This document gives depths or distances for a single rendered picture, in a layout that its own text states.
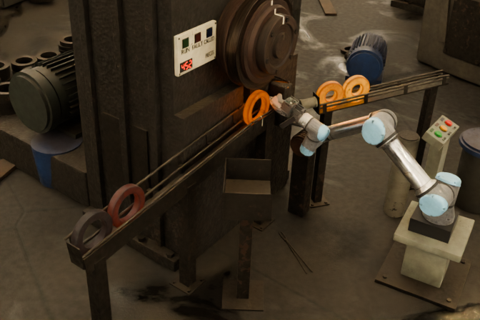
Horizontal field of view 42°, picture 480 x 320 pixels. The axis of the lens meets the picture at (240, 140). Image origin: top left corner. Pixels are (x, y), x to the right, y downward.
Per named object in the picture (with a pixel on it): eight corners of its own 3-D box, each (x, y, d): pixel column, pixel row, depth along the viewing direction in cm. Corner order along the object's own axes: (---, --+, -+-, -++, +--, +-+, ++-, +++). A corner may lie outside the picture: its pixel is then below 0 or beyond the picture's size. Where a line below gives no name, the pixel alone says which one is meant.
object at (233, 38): (223, 99, 290) (226, 1, 266) (278, 67, 323) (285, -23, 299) (234, 103, 287) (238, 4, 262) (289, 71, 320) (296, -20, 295)
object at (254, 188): (219, 318, 291) (223, 192, 254) (222, 278, 314) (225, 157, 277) (263, 320, 291) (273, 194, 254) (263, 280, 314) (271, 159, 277)
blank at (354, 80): (341, 78, 336) (344, 80, 333) (367, 71, 340) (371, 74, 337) (341, 103, 345) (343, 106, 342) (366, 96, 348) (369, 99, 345)
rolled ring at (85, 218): (109, 202, 240) (103, 199, 242) (72, 230, 228) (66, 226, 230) (116, 237, 251) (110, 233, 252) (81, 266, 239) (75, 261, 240)
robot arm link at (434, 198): (460, 198, 287) (384, 105, 292) (449, 212, 276) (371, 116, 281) (440, 209, 295) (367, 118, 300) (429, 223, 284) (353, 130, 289)
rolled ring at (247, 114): (271, 86, 312) (266, 83, 314) (248, 98, 299) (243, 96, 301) (268, 118, 322) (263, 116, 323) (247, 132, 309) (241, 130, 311)
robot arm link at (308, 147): (318, 151, 323) (326, 135, 317) (308, 159, 315) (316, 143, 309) (306, 142, 326) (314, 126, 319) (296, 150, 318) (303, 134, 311)
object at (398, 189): (379, 212, 365) (393, 136, 339) (388, 203, 374) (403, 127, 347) (398, 221, 359) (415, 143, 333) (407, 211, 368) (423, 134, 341)
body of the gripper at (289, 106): (290, 94, 316) (309, 108, 312) (285, 107, 322) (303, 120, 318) (282, 99, 311) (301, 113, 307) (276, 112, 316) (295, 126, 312)
